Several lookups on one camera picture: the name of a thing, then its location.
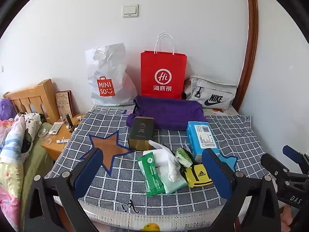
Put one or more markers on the red paper bag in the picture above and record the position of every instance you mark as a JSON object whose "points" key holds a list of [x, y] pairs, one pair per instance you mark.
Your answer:
{"points": [[164, 62]]}

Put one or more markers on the green wet wipes pack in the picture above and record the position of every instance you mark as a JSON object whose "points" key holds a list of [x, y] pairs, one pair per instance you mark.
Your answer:
{"points": [[151, 174]]}

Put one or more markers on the pale green soft packet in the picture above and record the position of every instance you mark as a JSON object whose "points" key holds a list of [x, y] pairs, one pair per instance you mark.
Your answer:
{"points": [[183, 157]]}

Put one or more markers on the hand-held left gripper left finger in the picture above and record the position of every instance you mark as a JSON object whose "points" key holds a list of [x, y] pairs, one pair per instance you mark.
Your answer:
{"points": [[89, 171]]}

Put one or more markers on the brown wooden door frame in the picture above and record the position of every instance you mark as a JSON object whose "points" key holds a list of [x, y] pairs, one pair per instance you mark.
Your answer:
{"points": [[251, 41]]}

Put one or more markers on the olive green bed sheet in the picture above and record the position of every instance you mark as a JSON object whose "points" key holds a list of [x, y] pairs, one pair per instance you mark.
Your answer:
{"points": [[36, 164]]}

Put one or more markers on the person's right hand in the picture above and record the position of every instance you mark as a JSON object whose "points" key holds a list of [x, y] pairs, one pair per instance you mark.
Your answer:
{"points": [[288, 218]]}

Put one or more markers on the clear plastic bag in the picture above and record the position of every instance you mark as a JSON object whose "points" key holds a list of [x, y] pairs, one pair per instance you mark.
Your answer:
{"points": [[169, 153]]}

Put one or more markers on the white black print pillow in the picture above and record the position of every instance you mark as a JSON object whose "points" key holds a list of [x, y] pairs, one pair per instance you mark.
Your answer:
{"points": [[31, 128]]}

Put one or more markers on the purple towel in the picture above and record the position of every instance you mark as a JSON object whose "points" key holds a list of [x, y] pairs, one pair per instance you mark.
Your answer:
{"points": [[169, 111]]}

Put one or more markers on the small black box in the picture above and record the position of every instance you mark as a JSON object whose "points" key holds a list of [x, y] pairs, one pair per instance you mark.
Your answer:
{"points": [[67, 120]]}

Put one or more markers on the small white marker tube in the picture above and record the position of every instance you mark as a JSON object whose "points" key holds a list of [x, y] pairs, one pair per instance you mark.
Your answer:
{"points": [[62, 140]]}

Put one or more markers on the small yellow black bag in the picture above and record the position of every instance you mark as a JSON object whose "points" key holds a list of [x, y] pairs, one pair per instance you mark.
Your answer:
{"points": [[200, 176]]}

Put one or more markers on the printed hardcover book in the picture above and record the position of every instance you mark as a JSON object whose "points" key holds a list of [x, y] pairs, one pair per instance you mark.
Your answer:
{"points": [[64, 104]]}

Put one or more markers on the white wall light switch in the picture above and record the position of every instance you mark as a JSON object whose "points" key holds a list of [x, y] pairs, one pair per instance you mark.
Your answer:
{"points": [[130, 11]]}

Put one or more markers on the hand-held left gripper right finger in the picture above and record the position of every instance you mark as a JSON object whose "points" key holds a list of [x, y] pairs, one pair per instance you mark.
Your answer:
{"points": [[214, 174]]}

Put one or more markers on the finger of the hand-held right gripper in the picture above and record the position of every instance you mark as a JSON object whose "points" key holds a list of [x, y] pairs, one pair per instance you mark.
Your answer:
{"points": [[293, 153], [274, 165]]}

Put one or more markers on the colourful printed quilt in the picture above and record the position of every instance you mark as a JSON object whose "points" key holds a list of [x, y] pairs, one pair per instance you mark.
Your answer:
{"points": [[9, 162]]}

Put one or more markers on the white plastic shopping bag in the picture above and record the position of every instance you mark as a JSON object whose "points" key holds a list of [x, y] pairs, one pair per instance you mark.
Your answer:
{"points": [[108, 72]]}

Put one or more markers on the grey checkered star blanket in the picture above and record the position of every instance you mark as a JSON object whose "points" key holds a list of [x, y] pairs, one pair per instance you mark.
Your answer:
{"points": [[120, 186]]}

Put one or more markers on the blue tissue pack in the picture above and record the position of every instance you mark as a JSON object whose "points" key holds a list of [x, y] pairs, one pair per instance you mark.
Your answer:
{"points": [[196, 145]]}

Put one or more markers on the grey waist bag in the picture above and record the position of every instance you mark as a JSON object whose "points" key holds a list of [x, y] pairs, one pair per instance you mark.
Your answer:
{"points": [[217, 89]]}

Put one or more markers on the purple plush toy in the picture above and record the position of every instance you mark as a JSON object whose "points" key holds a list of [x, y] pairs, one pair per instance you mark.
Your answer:
{"points": [[6, 110]]}

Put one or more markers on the dark green tin box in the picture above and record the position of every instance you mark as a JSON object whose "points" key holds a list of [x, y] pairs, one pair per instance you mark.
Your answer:
{"points": [[141, 130]]}

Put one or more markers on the wooden nightstand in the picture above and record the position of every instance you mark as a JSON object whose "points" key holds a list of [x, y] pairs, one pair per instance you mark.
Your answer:
{"points": [[52, 148]]}

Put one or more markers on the clear drinking glass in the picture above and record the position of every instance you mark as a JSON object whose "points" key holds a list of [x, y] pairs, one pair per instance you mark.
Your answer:
{"points": [[44, 136]]}

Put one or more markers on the grey cosmetic tube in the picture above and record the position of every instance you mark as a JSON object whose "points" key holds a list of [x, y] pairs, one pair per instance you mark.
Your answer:
{"points": [[56, 128]]}

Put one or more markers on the wooden bed headboard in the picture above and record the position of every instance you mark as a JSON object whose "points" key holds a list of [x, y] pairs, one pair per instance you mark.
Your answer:
{"points": [[36, 94]]}

